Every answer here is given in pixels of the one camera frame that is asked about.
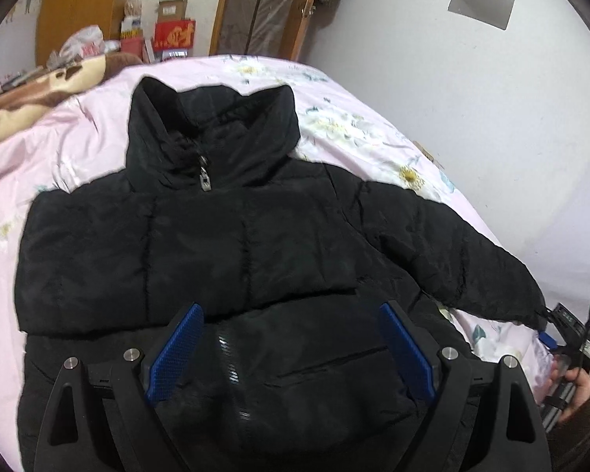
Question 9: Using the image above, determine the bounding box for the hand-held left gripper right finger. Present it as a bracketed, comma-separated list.
[378, 301, 554, 472]

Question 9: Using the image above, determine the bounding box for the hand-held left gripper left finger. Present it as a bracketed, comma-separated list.
[33, 302, 205, 472]

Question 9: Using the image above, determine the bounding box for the black puffer jacket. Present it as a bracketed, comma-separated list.
[15, 76, 551, 472]

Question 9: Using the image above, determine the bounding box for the person's right forearm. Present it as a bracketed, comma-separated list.
[546, 387, 590, 472]

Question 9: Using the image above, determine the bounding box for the person's right hand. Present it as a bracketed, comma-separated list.
[551, 359, 590, 426]

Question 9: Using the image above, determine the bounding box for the pink floral bed sheet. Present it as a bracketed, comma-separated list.
[0, 54, 559, 453]

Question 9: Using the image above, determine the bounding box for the brown cream plush blanket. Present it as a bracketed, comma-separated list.
[0, 53, 143, 153]

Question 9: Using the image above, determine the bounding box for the red gift box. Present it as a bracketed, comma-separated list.
[153, 18, 196, 53]

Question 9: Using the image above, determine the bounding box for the white plastic bag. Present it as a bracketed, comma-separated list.
[59, 24, 105, 61]

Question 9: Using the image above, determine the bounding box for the brown cardboard box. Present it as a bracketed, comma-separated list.
[157, 0, 190, 23]

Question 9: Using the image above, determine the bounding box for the wooden wardrobe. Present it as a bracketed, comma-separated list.
[37, 0, 138, 67]

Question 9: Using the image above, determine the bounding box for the wooden door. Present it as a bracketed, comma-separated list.
[210, 0, 342, 63]

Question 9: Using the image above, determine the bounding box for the grey square wall patch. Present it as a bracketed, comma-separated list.
[447, 0, 518, 31]

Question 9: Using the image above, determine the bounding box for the cartoon wall poster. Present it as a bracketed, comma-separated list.
[0, 0, 50, 28]

